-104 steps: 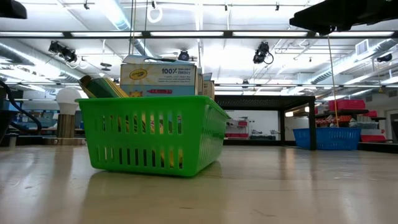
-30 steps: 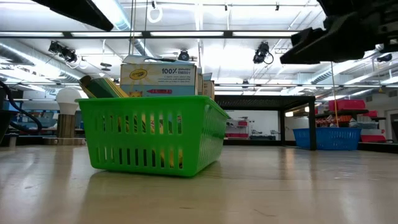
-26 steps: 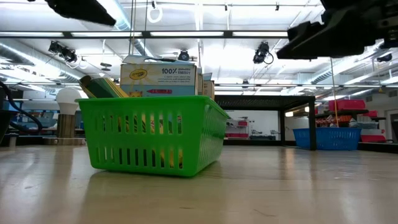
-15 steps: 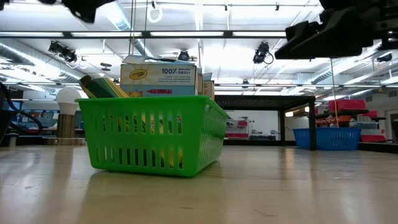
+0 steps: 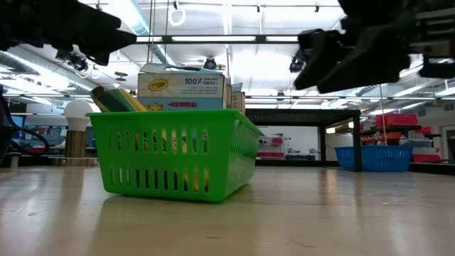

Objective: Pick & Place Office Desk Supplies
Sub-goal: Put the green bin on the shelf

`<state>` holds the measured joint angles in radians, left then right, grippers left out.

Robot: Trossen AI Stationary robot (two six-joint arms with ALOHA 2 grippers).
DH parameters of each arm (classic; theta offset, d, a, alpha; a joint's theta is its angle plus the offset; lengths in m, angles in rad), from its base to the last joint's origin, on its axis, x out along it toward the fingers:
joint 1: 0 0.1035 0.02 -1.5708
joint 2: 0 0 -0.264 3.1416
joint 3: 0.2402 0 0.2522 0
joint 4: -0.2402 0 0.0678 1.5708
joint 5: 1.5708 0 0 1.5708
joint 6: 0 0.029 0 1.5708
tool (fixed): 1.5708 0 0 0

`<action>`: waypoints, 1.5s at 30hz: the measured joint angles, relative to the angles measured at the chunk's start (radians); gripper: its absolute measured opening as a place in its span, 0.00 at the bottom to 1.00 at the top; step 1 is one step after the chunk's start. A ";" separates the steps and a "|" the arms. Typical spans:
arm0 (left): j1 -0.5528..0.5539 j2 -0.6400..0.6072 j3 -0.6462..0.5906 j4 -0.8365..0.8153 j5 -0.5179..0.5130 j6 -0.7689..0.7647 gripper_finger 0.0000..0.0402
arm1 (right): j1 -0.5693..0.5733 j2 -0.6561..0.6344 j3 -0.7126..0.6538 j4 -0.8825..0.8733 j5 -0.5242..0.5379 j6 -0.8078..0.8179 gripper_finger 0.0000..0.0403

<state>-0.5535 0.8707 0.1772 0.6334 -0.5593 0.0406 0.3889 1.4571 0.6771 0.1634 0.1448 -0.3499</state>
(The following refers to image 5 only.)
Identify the black rig-mounted camera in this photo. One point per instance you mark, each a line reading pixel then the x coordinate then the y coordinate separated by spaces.
pixel 295 64
pixel 78 63

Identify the light blue crayola box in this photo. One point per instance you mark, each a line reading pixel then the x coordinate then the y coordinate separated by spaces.
pixel 177 89

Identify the small Crayola crayon box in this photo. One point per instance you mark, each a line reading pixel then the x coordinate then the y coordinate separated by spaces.
pixel 117 101

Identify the green plastic basket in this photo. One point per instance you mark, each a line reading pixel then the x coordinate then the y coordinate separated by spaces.
pixel 160 185

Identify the white bulb brass lamp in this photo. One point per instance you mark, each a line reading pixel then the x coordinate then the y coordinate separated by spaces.
pixel 78 113

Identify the round black overhead camera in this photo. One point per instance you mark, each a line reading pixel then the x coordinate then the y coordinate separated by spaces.
pixel 209 64

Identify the black metal rig frame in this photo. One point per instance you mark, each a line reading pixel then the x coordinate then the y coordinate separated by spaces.
pixel 433 167

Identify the black perforated metal stand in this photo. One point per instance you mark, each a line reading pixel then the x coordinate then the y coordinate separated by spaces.
pixel 302 117

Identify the red storage bin rack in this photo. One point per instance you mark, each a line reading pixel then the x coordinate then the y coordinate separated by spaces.
pixel 396 119

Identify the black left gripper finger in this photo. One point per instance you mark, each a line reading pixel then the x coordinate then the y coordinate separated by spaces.
pixel 90 54
pixel 103 32

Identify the white rack with red bins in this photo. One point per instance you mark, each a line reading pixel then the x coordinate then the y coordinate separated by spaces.
pixel 273 147

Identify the blue plastic basket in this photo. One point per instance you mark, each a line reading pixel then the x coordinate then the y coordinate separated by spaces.
pixel 377 158

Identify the overhead LED light bar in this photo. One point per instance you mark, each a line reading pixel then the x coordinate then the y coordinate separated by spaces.
pixel 213 38

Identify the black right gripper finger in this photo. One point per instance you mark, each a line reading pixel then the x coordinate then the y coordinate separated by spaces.
pixel 320 49
pixel 373 60

